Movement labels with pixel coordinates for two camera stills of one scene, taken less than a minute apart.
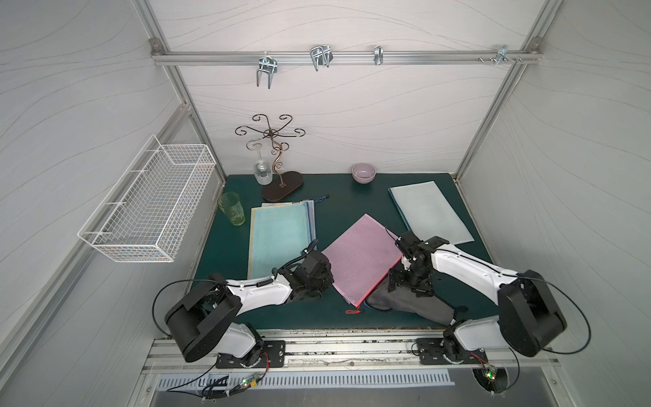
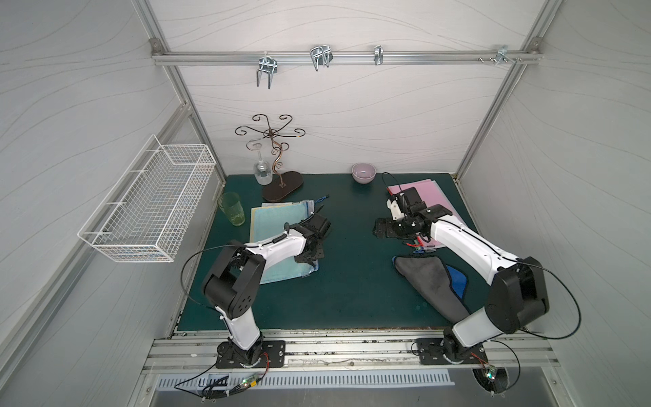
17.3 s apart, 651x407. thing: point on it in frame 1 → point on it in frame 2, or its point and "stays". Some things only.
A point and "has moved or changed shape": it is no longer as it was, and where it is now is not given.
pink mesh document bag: (361, 259) → (430, 193)
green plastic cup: (229, 203) stays
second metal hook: (321, 55) stays
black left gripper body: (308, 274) → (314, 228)
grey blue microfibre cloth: (403, 299) has moved or changed shape
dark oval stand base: (282, 186) stays
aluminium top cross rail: (340, 57) stays
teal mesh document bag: (279, 235) stays
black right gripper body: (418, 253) → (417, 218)
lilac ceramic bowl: (364, 173) stays
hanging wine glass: (263, 169) stays
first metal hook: (267, 64) stays
